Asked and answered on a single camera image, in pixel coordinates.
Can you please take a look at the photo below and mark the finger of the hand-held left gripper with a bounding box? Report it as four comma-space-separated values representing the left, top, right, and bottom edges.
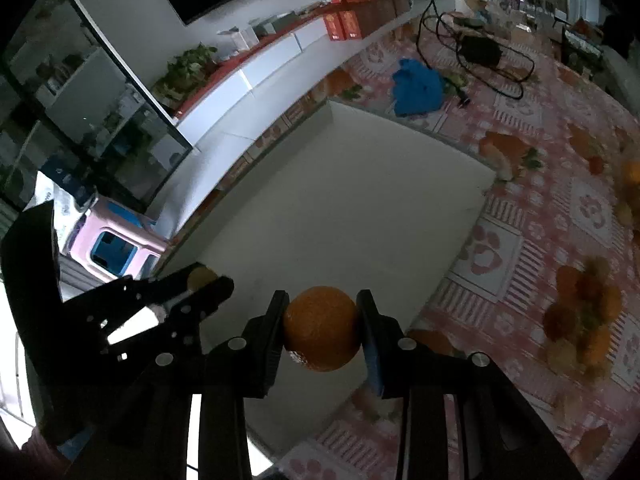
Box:
122, 261, 207, 307
162, 275, 236, 356

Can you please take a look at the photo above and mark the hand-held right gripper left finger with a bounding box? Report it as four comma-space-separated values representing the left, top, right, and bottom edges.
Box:
65, 290, 291, 480

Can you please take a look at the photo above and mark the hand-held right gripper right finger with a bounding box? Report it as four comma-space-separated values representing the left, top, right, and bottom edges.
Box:
356, 289, 583, 480

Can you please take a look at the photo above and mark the large orange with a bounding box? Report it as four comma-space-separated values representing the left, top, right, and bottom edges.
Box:
282, 286, 362, 373

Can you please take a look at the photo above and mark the white rectangular tray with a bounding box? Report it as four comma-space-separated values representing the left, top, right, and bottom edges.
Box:
160, 99, 498, 476

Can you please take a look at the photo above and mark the green potted plant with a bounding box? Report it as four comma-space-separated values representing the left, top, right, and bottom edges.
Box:
152, 42, 221, 106

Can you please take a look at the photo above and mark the white low TV cabinet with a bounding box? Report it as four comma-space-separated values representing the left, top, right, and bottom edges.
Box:
175, 10, 416, 151

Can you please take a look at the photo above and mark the white tissue box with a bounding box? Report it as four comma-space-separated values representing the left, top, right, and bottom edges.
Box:
217, 27, 258, 51

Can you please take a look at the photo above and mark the blue crumpled cloth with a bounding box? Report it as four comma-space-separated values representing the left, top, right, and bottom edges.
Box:
391, 58, 447, 117

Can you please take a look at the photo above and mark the grey flat box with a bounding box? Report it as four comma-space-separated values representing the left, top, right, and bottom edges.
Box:
250, 12, 301, 36

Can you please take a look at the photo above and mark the black power adapter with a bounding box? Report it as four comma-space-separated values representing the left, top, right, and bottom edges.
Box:
459, 37, 503, 67

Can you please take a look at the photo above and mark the black metal chair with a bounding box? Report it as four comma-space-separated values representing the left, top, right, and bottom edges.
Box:
560, 25, 608, 68

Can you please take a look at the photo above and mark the black charger with cable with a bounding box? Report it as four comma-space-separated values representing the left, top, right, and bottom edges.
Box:
415, 0, 536, 108

